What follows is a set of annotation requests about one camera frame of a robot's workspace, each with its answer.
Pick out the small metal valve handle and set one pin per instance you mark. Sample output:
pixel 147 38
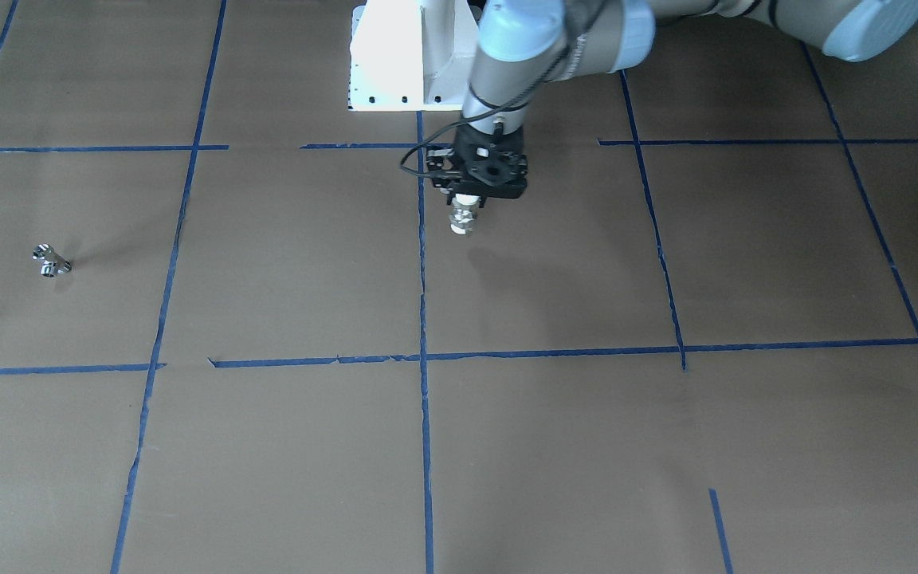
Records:
pixel 51 262

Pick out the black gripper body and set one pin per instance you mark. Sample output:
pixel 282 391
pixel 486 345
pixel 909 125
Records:
pixel 437 165

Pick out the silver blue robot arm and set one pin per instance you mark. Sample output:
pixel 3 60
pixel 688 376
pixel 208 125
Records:
pixel 523 45

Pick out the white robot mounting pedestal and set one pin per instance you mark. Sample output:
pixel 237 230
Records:
pixel 411 55

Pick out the brown paper table cover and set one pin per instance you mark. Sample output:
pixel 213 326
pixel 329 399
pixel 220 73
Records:
pixel 691 347

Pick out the metal valve with white ends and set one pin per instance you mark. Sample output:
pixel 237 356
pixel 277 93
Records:
pixel 463 210

